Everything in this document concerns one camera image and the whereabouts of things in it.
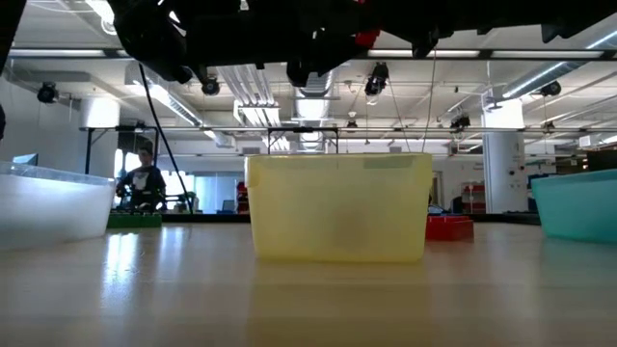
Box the teal plastic bin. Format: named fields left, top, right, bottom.
left=531, top=169, right=617, bottom=244

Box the clear plastic bin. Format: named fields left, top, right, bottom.
left=0, top=161, right=117, bottom=252

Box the red storage shelf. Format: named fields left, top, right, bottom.
left=235, top=180, right=250, bottom=214
left=461, top=181, right=488, bottom=213

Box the background black frame stand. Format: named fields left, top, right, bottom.
left=84, top=124, right=161, bottom=175
left=266, top=126, right=340, bottom=156

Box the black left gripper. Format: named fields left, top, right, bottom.
left=190, top=0, right=368, bottom=89

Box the black aluminium rig frame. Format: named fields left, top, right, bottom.
left=160, top=212, right=542, bottom=226

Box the white round column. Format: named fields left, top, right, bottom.
left=480, top=89, right=527, bottom=216

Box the slanted silver duct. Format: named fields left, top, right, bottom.
left=500, top=29, right=617, bottom=100

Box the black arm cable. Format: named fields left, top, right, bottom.
left=138, top=62, right=195, bottom=214

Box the person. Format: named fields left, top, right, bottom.
left=115, top=146, right=168, bottom=214

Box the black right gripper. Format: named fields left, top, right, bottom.
left=373, top=0, right=587, bottom=60

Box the silver ventilation duct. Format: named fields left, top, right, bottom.
left=287, top=67, right=353, bottom=154

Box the yellow plastic bin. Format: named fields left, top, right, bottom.
left=244, top=152, right=434, bottom=264

